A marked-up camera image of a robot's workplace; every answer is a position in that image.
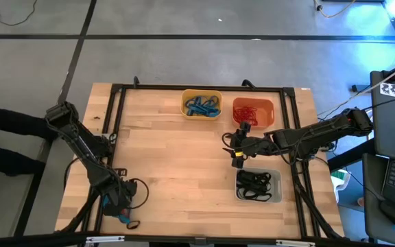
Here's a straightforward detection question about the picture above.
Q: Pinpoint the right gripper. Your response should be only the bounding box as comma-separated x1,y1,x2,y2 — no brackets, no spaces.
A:
222,120,276,169

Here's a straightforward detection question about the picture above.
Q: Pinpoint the black wide rubber band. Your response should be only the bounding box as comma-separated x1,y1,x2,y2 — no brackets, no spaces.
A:
237,190,273,202
237,180,263,198
248,172,273,193
237,170,272,185

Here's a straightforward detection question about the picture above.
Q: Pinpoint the orange plastic basket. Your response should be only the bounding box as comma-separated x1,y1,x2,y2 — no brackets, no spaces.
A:
232,97,275,129

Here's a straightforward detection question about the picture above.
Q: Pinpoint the pale grey plastic basket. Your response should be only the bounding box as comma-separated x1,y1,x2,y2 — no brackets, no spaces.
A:
235,167,283,203

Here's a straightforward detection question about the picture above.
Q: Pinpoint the yellow plastic basket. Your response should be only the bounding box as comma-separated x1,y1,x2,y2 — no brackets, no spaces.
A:
180,89,224,121

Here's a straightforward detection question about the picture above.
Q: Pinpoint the person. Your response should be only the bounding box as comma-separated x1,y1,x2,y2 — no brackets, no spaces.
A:
0,99,58,176

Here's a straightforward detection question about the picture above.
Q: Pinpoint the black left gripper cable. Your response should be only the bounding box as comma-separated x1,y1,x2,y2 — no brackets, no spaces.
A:
128,178,150,209

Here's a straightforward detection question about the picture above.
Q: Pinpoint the silver frame bracket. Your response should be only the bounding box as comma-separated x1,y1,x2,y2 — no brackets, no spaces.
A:
86,235,125,244
275,239,317,247

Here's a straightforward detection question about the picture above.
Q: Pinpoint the black aluminium table frame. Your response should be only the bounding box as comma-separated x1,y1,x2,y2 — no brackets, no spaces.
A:
60,83,345,241

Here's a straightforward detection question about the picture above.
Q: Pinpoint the pale yellow loose cable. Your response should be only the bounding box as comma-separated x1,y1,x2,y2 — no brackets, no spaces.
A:
313,0,356,19

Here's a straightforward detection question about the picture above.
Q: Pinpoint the thin black loose cable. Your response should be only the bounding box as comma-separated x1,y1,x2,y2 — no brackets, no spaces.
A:
0,0,38,27

